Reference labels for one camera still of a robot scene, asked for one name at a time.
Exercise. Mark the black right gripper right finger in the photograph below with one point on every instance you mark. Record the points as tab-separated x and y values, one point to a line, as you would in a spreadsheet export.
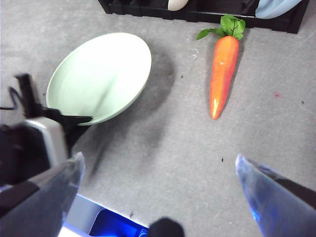
284	205

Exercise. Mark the blue round plate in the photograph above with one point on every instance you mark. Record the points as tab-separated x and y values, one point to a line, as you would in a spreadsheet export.
274	8

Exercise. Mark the black plate rack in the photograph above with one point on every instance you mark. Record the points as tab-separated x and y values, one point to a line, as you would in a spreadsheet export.
153	11

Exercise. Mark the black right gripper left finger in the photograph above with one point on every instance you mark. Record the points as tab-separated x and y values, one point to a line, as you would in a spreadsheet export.
37	209

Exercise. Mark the orange carrot with green leaves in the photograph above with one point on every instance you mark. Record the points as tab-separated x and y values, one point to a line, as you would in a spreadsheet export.
223	74

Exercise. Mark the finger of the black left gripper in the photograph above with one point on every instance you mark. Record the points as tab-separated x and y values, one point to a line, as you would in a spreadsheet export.
64	119
72	135

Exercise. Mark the black round knob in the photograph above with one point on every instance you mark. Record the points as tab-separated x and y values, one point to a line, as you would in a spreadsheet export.
166	228

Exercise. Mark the green round plate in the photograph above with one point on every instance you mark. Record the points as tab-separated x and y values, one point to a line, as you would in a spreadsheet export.
98	74

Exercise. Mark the beige round plate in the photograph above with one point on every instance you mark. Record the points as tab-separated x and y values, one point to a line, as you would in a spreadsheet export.
177	5

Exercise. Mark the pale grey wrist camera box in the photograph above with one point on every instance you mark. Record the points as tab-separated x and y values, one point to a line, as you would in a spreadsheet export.
51	138

